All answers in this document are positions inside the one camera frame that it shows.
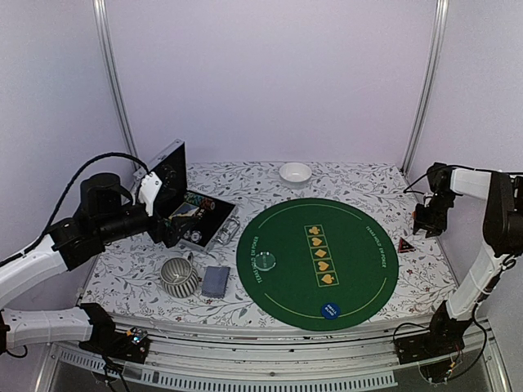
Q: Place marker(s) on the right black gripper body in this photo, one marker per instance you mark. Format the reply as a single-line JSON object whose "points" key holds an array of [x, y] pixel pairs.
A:
{"points": [[433, 218]]}

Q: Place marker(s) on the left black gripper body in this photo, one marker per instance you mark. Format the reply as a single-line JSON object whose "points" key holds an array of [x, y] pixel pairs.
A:
{"points": [[158, 233]]}

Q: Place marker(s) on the clear acrylic dealer button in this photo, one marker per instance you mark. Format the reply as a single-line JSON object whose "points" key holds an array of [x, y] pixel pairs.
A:
{"points": [[265, 261]]}

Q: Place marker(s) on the blue small blind button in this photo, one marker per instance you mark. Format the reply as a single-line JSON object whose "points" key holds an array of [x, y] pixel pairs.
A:
{"points": [[330, 311]]}

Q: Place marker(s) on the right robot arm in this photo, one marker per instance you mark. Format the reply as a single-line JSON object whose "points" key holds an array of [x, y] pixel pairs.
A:
{"points": [[501, 231]]}

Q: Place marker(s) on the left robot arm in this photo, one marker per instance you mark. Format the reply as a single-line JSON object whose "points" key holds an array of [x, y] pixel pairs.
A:
{"points": [[107, 213]]}

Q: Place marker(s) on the card deck in case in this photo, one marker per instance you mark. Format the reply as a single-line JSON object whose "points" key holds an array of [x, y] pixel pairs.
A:
{"points": [[187, 210]]}

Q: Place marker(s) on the poker chips front row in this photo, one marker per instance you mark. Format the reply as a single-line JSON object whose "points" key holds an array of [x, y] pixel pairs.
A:
{"points": [[193, 236]]}

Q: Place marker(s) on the poker chips row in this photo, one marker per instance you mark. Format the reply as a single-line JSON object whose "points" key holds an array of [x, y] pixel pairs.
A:
{"points": [[200, 201], [193, 236]]}

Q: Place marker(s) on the poker chips back row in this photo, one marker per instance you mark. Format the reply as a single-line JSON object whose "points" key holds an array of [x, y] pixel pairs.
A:
{"points": [[200, 201]]}

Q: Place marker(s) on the aluminium poker chip case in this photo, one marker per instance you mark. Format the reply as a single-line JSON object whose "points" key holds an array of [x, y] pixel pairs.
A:
{"points": [[218, 226]]}

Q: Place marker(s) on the red black triangle button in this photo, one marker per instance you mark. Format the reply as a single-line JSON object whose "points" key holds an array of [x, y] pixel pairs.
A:
{"points": [[405, 246]]}

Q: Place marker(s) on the striped ceramic mug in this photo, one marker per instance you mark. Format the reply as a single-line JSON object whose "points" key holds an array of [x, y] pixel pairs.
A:
{"points": [[179, 277]]}

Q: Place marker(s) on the blue playing card deck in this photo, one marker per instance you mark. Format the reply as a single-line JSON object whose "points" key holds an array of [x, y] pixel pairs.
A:
{"points": [[215, 281]]}

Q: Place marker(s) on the round green poker mat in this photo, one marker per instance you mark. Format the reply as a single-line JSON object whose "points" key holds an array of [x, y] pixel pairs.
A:
{"points": [[325, 251]]}

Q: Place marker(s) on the white ceramic bowl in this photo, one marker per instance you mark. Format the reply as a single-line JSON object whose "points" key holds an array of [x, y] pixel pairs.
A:
{"points": [[295, 173]]}

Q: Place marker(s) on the left aluminium frame post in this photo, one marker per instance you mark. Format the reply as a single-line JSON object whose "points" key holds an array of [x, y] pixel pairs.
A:
{"points": [[103, 31]]}

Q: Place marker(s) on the aluminium frame post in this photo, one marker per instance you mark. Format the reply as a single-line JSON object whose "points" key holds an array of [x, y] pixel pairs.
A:
{"points": [[435, 47], [103, 31]]}

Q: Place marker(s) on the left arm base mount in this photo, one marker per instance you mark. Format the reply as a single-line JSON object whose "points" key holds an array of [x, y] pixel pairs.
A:
{"points": [[131, 346]]}

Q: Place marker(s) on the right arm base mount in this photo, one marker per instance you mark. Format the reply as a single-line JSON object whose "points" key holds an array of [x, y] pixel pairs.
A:
{"points": [[427, 345]]}

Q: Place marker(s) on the right aluminium frame post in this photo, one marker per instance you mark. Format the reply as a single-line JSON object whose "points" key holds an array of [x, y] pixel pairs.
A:
{"points": [[435, 47]]}

